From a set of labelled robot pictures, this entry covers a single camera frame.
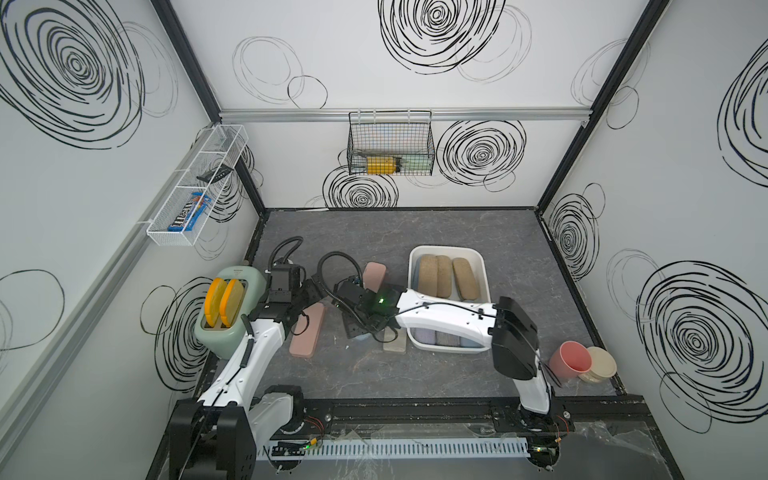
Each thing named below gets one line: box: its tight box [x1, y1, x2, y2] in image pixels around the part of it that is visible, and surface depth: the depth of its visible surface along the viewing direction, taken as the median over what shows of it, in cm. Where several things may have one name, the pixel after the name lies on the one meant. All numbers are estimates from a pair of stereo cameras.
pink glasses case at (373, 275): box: [363, 262, 387, 293], surface depth 101 cm
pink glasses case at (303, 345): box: [289, 302, 325, 359], surface depth 85 cm
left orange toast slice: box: [204, 278, 227, 327], surface depth 72 cm
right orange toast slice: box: [220, 279, 244, 328], surface depth 72 cm
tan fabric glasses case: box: [418, 254, 438, 297], surface depth 96 cm
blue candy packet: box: [167, 192, 212, 232], surface depth 72 cm
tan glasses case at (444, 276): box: [437, 255, 452, 299], surface depth 98 cm
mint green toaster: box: [194, 266, 267, 359], surface depth 75 cm
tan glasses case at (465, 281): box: [452, 258, 479, 301], surface depth 98 cm
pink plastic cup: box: [549, 340, 593, 380], surface depth 76 cm
